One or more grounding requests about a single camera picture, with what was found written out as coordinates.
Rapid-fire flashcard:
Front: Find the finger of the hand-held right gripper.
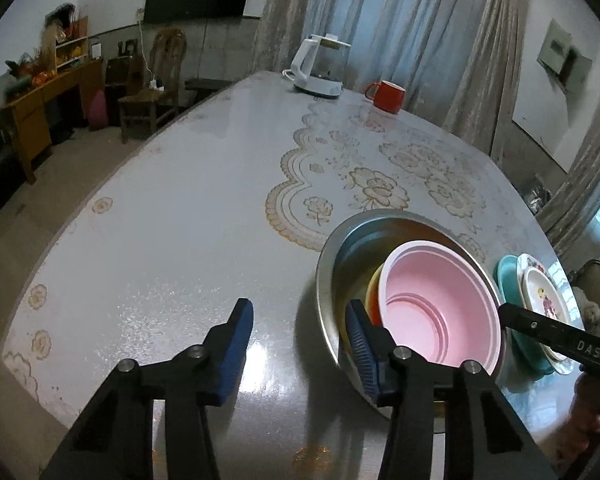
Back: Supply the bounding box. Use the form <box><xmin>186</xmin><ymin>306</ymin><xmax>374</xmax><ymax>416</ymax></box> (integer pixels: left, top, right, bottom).
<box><xmin>499</xmin><ymin>302</ymin><xmax>600</xmax><ymax>376</ymax></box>

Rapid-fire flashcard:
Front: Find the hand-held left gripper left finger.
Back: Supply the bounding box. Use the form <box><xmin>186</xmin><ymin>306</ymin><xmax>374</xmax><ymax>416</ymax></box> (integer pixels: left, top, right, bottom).
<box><xmin>40</xmin><ymin>298</ymin><xmax>255</xmax><ymax>480</ymax></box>

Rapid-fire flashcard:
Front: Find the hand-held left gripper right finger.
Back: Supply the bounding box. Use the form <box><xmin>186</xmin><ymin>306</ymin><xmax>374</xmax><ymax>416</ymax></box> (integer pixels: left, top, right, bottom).
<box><xmin>345</xmin><ymin>299</ymin><xmax>556</xmax><ymax>480</ymax></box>

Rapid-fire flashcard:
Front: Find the small white floral plate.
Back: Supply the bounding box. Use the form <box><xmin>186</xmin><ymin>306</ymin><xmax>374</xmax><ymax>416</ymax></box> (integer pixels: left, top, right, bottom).
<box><xmin>521</xmin><ymin>266</ymin><xmax>573</xmax><ymax>361</ymax></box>

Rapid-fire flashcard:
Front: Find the yellow plastic bowl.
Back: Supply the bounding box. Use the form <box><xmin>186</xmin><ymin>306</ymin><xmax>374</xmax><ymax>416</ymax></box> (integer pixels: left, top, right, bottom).
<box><xmin>341</xmin><ymin>262</ymin><xmax>387</xmax><ymax>368</ymax></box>

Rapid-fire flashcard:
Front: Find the teal plastic plate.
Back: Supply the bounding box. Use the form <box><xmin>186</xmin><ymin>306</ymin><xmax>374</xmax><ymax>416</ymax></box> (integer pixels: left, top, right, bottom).
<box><xmin>496</xmin><ymin>254</ymin><xmax>556</xmax><ymax>377</ymax></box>

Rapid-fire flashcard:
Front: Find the large white patterned plate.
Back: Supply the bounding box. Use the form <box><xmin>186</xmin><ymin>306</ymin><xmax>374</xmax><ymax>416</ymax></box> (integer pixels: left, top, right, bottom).
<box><xmin>516</xmin><ymin>254</ymin><xmax>577</xmax><ymax>376</ymax></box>

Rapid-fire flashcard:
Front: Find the red plastic bowl pink inside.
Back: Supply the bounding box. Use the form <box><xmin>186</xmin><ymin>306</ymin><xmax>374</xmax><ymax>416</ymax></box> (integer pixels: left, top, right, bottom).
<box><xmin>377</xmin><ymin>240</ymin><xmax>503</xmax><ymax>376</ymax></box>

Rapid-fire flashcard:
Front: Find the stainless steel bowl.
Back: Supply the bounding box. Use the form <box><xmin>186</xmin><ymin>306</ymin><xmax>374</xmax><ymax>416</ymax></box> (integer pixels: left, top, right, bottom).
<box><xmin>316</xmin><ymin>208</ymin><xmax>508</xmax><ymax>421</ymax></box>

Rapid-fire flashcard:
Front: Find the person's right hand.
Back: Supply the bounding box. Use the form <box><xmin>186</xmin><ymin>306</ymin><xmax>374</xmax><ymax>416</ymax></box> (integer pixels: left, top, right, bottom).
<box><xmin>555</xmin><ymin>377</ymin><xmax>600</xmax><ymax>461</ymax></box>

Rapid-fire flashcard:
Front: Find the cushioned wooden chair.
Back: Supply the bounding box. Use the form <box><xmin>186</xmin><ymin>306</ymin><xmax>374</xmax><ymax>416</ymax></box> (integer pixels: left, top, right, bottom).
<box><xmin>572</xmin><ymin>258</ymin><xmax>600</xmax><ymax>311</ymax></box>

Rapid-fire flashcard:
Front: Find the beige narrow curtain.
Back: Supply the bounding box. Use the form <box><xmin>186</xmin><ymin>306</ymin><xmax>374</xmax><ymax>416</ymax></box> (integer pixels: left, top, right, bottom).
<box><xmin>535</xmin><ymin>95</ymin><xmax>600</xmax><ymax>261</ymax></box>

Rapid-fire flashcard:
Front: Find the red mug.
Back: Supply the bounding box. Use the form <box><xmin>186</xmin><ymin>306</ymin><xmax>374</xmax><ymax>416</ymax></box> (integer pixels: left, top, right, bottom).
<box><xmin>364</xmin><ymin>80</ymin><xmax>406</xmax><ymax>114</ymax></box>

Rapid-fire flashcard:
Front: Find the pink bag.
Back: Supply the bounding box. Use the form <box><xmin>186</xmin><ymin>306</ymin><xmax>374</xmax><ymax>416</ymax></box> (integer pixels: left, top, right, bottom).
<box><xmin>88</xmin><ymin>91</ymin><xmax>109</xmax><ymax>132</ymax></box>

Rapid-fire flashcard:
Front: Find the white electric kettle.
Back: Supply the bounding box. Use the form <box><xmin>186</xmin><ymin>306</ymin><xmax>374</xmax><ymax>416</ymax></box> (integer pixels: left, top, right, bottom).
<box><xmin>282</xmin><ymin>33</ymin><xmax>352</xmax><ymax>100</ymax></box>

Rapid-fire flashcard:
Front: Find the wooden desk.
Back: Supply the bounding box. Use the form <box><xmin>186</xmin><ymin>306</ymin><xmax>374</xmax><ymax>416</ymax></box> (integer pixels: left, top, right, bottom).
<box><xmin>2</xmin><ymin>57</ymin><xmax>106</xmax><ymax>184</ymax></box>

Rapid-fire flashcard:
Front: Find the carved wooden chair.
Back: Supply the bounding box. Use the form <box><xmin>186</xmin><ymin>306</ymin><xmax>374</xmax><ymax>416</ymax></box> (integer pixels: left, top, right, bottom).
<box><xmin>117</xmin><ymin>27</ymin><xmax>187</xmax><ymax>144</ymax></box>

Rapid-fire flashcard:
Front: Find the beige wide curtain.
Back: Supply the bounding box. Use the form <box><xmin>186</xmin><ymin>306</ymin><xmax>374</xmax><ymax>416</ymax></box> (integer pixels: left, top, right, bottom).
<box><xmin>250</xmin><ymin>0</ymin><xmax>531</xmax><ymax>151</ymax></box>

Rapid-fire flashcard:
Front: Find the small wooden shelf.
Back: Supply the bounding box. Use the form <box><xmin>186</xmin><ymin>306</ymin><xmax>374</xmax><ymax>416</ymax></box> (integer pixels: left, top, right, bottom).
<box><xmin>52</xmin><ymin>16</ymin><xmax>91</xmax><ymax>73</ymax></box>

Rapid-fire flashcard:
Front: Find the dried flower bouquet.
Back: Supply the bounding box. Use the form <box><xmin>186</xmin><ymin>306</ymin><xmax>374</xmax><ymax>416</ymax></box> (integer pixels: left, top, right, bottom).
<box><xmin>44</xmin><ymin>3</ymin><xmax>78</xmax><ymax>41</ymax></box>

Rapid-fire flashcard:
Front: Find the grey wall panel box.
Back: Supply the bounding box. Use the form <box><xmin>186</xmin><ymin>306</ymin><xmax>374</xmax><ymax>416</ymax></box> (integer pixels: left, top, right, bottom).
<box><xmin>537</xmin><ymin>19</ymin><xmax>593</xmax><ymax>95</ymax></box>

